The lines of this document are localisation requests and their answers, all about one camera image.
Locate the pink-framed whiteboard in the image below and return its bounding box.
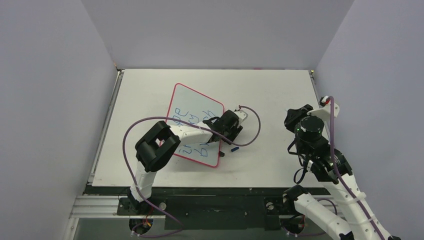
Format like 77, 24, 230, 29
166, 83, 225, 168

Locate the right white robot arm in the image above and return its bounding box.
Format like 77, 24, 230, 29
282, 104, 398, 240

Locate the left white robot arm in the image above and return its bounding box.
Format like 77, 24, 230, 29
127, 109, 248, 215

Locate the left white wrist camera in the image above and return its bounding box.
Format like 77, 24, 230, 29
233, 106, 249, 125

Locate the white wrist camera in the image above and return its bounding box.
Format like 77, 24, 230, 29
233, 106, 249, 125
307, 95, 340, 122

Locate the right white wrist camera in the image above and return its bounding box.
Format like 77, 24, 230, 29
307, 95, 340, 122

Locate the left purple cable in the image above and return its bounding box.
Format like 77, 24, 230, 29
122, 105, 262, 238

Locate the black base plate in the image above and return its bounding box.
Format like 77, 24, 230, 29
84, 185, 305, 233

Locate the aluminium frame rail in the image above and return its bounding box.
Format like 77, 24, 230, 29
67, 69, 125, 240

